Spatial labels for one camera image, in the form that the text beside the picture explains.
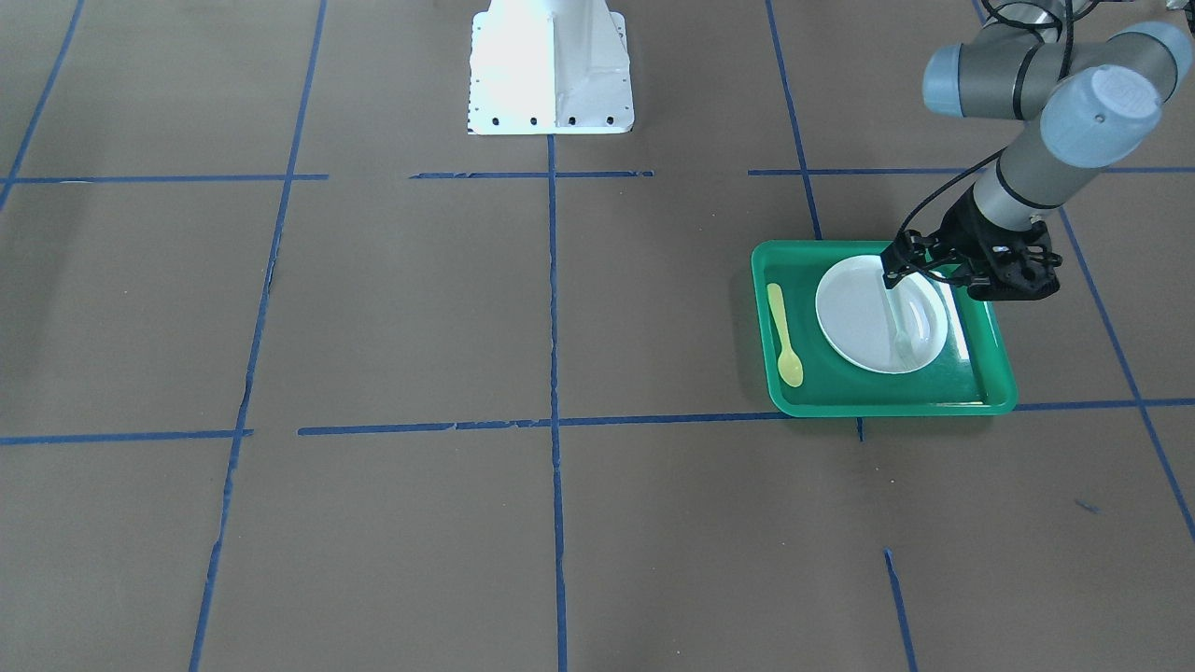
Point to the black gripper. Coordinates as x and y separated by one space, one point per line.
959 230

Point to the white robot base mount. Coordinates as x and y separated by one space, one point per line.
542 67

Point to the white round plate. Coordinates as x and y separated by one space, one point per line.
854 317

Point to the yellow plastic spoon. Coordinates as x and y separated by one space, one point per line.
789 364

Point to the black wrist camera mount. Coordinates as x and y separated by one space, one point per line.
1021 272

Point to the green plastic tray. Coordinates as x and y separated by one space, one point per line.
972 376

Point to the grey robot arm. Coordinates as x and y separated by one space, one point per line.
1084 107

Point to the pale green plastic fork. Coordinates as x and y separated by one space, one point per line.
903 346

